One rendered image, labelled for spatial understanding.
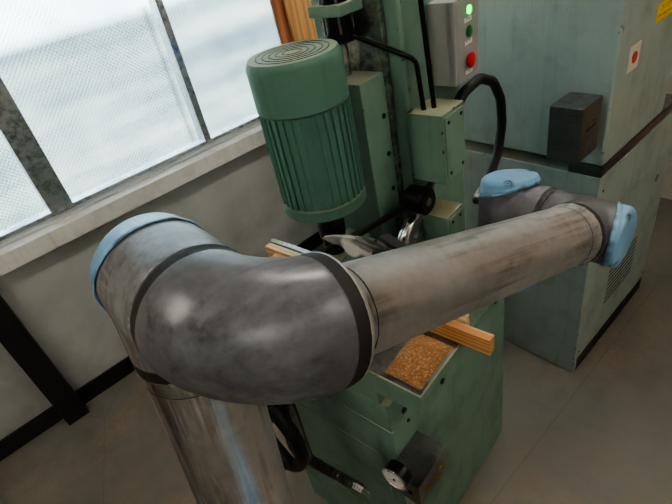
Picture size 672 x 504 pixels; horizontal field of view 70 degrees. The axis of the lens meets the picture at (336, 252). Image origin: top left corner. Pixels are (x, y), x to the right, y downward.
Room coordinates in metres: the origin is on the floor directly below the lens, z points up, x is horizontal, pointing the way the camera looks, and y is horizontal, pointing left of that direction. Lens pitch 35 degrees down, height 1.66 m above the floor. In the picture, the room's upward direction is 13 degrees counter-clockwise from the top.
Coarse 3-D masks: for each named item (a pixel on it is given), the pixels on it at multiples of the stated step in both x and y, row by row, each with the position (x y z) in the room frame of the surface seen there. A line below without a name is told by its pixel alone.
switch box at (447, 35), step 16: (448, 0) 0.99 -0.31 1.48; (464, 0) 0.99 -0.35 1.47; (432, 16) 1.00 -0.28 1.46; (448, 16) 0.98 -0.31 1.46; (464, 16) 0.99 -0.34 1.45; (432, 32) 1.00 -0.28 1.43; (448, 32) 0.98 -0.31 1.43; (464, 32) 0.99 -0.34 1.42; (432, 48) 1.01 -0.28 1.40; (448, 48) 0.98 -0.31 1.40; (464, 48) 0.99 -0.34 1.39; (432, 64) 1.01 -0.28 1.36; (448, 64) 0.98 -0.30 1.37; (464, 64) 0.99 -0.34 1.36; (448, 80) 0.98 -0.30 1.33; (464, 80) 0.99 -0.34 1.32
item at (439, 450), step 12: (420, 432) 0.68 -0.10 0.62; (408, 444) 0.66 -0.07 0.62; (420, 444) 0.65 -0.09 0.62; (432, 444) 0.65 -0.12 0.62; (408, 456) 0.63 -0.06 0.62; (420, 456) 0.62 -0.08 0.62; (432, 456) 0.62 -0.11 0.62; (444, 456) 0.63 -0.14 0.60; (408, 468) 0.60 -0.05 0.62; (420, 468) 0.60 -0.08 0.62; (432, 468) 0.59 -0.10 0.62; (444, 468) 0.62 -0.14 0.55; (420, 480) 0.57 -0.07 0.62; (432, 480) 0.59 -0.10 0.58; (408, 492) 0.57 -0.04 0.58; (420, 492) 0.56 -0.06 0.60
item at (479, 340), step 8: (272, 256) 1.08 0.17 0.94; (280, 256) 1.08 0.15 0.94; (440, 328) 0.71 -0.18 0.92; (448, 328) 0.69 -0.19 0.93; (456, 328) 0.68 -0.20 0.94; (464, 328) 0.68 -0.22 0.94; (472, 328) 0.67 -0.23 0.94; (448, 336) 0.69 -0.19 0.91; (456, 336) 0.68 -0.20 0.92; (464, 336) 0.67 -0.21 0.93; (472, 336) 0.66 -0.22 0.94; (480, 336) 0.65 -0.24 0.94; (488, 336) 0.64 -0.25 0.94; (464, 344) 0.67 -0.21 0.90; (472, 344) 0.66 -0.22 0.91; (480, 344) 0.64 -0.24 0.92; (488, 344) 0.63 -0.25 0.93; (488, 352) 0.63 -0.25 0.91
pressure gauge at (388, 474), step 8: (392, 464) 0.58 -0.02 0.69; (400, 464) 0.57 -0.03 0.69; (384, 472) 0.58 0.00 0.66; (392, 472) 0.56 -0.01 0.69; (400, 472) 0.56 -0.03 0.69; (408, 472) 0.56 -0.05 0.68; (392, 480) 0.57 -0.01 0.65; (400, 480) 0.55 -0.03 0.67; (408, 480) 0.55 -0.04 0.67; (400, 488) 0.55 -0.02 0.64
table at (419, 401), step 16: (432, 336) 0.71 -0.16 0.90; (384, 352) 0.70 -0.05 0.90; (464, 352) 0.68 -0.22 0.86; (384, 368) 0.66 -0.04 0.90; (448, 368) 0.64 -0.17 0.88; (368, 384) 0.66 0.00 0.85; (384, 384) 0.63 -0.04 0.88; (400, 384) 0.61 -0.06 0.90; (432, 384) 0.60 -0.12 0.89; (400, 400) 0.61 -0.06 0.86; (416, 400) 0.58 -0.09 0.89; (432, 400) 0.59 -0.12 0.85
